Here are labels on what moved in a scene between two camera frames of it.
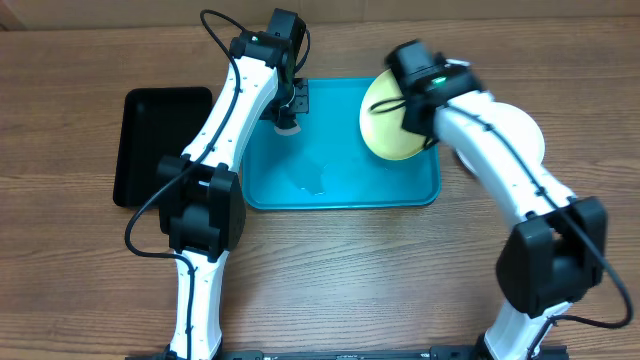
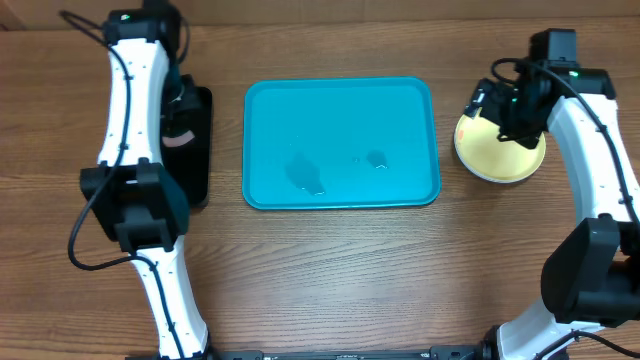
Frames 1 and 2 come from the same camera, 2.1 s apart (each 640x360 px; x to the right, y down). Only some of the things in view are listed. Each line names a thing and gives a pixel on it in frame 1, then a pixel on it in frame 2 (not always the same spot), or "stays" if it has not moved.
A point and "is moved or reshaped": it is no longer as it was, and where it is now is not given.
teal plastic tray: x=328 y=164 stays
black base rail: x=398 y=354 stays
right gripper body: x=412 y=126 to x=517 y=122
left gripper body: x=293 y=99 to x=182 y=97
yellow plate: x=382 y=111 is moved or reshaped
